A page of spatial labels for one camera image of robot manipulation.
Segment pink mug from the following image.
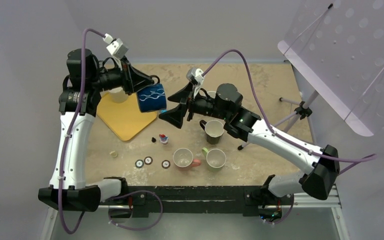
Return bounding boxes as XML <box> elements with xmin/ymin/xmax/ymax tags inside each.
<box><xmin>172</xmin><ymin>148</ymin><xmax>202</xmax><ymax>171</ymax></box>

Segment black mug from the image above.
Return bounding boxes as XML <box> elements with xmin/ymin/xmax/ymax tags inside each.
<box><xmin>199</xmin><ymin>119</ymin><xmax>224</xmax><ymax>145</ymax></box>

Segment cream white mug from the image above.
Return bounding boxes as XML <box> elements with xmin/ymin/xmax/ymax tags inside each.
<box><xmin>108</xmin><ymin>87</ymin><xmax>129</xmax><ymax>104</ymax></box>

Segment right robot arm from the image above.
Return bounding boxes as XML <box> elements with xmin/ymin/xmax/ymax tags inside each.
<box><xmin>159</xmin><ymin>83</ymin><xmax>340</xmax><ymax>204</ymax></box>

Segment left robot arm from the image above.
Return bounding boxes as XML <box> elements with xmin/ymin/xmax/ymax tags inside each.
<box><xmin>38</xmin><ymin>48</ymin><xmax>155</xmax><ymax>212</ymax></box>

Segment small cream cap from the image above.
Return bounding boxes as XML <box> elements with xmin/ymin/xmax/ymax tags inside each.
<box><xmin>109</xmin><ymin>151</ymin><xmax>118</xmax><ymax>158</ymax></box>

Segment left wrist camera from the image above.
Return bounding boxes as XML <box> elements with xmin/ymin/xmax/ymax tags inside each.
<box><xmin>103</xmin><ymin>33</ymin><xmax>129</xmax><ymax>60</ymax></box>

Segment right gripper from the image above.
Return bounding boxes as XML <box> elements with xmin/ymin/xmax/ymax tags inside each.
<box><xmin>158</xmin><ymin>81</ymin><xmax>230</xmax><ymax>130</ymax></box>

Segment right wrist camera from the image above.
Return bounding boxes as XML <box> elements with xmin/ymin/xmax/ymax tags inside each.
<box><xmin>186</xmin><ymin>67</ymin><xmax>205</xmax><ymax>99</ymax></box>

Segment translucent perforated panel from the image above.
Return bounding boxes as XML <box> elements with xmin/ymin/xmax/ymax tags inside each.
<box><xmin>277</xmin><ymin>0</ymin><xmax>384</xmax><ymax>137</ymax></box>

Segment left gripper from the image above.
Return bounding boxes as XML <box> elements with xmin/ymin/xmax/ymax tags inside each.
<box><xmin>89</xmin><ymin>54</ymin><xmax>154</xmax><ymax>95</ymax></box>

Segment light green mug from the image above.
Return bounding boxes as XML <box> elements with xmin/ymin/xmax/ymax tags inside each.
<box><xmin>201</xmin><ymin>147</ymin><xmax>227</xmax><ymax>172</ymax></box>

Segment black base bar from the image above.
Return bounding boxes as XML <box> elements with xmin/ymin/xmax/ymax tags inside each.
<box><xmin>101</xmin><ymin>185</ymin><xmax>293</xmax><ymax>218</ymax></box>

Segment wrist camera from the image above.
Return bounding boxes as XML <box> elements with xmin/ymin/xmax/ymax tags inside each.
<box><xmin>103</xmin><ymin>33</ymin><xmax>129</xmax><ymax>60</ymax></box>
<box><xmin>186</xmin><ymin>67</ymin><xmax>205</xmax><ymax>99</ymax></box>

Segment right round token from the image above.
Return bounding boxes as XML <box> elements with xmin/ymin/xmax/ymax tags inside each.
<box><xmin>161</xmin><ymin>160</ymin><xmax>171</xmax><ymax>169</ymax></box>

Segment yellow tray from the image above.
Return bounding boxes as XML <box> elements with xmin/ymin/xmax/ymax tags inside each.
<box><xmin>96</xmin><ymin>93</ymin><xmax>157</xmax><ymax>141</ymax></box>

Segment dark blue mug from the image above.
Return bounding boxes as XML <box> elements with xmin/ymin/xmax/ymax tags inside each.
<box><xmin>137</xmin><ymin>83</ymin><xmax>167</xmax><ymax>113</ymax></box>

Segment grey mug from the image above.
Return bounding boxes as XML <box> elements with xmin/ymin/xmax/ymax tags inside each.
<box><xmin>207</xmin><ymin>91</ymin><xmax>217</xmax><ymax>99</ymax></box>

